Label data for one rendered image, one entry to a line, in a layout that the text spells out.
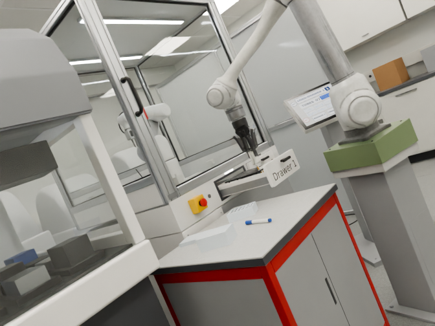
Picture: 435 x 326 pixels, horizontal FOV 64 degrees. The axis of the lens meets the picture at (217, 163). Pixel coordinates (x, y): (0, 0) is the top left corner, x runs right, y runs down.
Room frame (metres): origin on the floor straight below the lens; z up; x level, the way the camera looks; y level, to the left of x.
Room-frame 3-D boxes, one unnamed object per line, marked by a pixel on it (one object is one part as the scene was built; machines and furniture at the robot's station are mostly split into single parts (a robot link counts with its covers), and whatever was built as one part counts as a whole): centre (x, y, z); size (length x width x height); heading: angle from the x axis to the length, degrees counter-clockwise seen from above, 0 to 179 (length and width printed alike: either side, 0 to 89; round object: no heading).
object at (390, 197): (1.61, -0.69, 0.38); 0.30 x 0.30 x 0.76; 29
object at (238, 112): (1.71, -0.18, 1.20); 0.09 x 0.09 x 0.06
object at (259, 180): (1.82, -0.13, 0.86); 0.40 x 0.26 x 0.06; 49
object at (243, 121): (1.71, -0.18, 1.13); 0.08 x 0.07 x 0.09; 48
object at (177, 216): (2.25, 0.29, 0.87); 1.02 x 0.95 x 0.14; 139
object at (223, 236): (1.26, 0.11, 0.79); 0.13 x 0.09 x 0.05; 66
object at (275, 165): (1.68, -0.29, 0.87); 0.29 x 0.02 x 0.11; 139
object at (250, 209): (1.53, -0.02, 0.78); 0.12 x 0.08 x 0.04; 71
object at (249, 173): (1.82, -0.14, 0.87); 0.22 x 0.18 x 0.06; 49
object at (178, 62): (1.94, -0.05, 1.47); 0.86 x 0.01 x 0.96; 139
